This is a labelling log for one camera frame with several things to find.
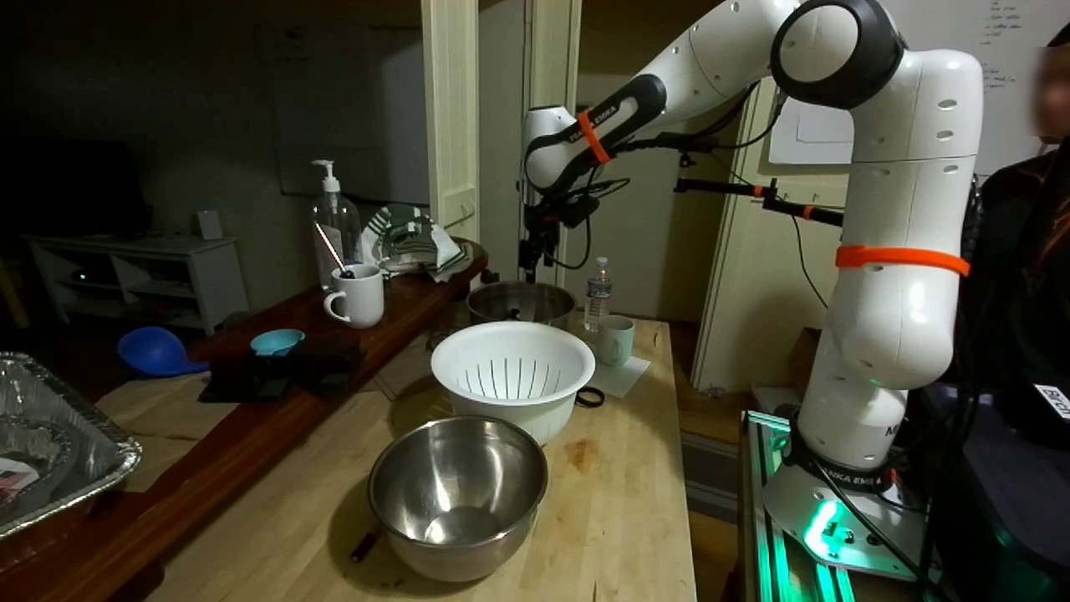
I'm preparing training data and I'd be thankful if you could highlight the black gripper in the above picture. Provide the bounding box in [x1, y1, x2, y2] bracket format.
[515, 187, 569, 288]

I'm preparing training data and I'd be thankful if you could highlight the white printed notice sheet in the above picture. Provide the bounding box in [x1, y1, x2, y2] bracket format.
[766, 65, 859, 171]

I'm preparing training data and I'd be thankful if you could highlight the blue round bowl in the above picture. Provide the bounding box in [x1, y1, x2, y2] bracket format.
[115, 324, 210, 383]

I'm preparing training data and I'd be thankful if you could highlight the white plastic colander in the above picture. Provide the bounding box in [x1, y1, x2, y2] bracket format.
[429, 319, 600, 447]

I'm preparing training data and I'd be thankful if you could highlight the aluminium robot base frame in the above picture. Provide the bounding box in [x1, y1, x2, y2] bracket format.
[741, 408, 955, 602]

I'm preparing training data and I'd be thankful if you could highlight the aluminium foil tray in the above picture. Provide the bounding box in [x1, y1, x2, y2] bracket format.
[0, 352, 147, 547]

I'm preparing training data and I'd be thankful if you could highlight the white paper sheet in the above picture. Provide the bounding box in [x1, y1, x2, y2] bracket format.
[580, 352, 657, 402]

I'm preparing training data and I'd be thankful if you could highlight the white mug with handle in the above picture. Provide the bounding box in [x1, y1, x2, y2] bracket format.
[323, 262, 393, 331]

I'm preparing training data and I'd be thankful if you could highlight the white shelf unit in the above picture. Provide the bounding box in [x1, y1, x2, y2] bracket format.
[28, 231, 250, 334]

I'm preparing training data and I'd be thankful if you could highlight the clear plastic water bottle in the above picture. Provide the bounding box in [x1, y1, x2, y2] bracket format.
[583, 255, 619, 337]

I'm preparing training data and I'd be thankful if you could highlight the person in dark clothing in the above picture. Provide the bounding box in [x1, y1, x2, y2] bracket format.
[948, 36, 1070, 602]

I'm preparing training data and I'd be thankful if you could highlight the clear soap pump bottle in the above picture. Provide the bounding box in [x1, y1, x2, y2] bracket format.
[308, 158, 363, 288]

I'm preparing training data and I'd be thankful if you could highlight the small teal bowl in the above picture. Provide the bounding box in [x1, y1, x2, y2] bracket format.
[247, 324, 311, 360]

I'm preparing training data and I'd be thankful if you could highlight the white ceramic cup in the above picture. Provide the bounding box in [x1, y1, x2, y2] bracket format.
[596, 316, 638, 376]

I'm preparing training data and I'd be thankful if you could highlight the green striped white towel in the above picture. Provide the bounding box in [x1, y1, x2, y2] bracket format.
[355, 202, 474, 281]

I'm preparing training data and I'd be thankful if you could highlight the black cloth pad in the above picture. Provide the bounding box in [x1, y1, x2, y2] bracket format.
[198, 331, 363, 408]

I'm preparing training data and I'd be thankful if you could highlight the brown wooden counter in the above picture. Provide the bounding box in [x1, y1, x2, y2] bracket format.
[0, 248, 493, 602]

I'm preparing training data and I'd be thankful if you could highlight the black rod with orange clamps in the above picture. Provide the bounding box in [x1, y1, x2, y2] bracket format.
[673, 173, 854, 235]

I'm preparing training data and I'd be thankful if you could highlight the white straw in mug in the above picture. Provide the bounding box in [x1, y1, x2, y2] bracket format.
[314, 222, 352, 279]

